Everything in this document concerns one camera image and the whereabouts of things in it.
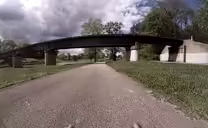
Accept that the grey asphalt path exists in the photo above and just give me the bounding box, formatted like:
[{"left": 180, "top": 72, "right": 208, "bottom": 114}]
[{"left": 0, "top": 63, "right": 208, "bottom": 128}]

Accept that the dark arched bridge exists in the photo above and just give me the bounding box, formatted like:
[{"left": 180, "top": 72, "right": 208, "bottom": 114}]
[{"left": 0, "top": 33, "right": 185, "bottom": 69}]

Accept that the pale concrete bridge abutment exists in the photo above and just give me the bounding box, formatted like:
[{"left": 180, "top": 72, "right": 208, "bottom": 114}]
[{"left": 159, "top": 36, "right": 208, "bottom": 65}]

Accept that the row of trees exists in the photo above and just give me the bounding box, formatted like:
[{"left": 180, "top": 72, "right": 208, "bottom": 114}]
[{"left": 80, "top": 0, "right": 208, "bottom": 63}]

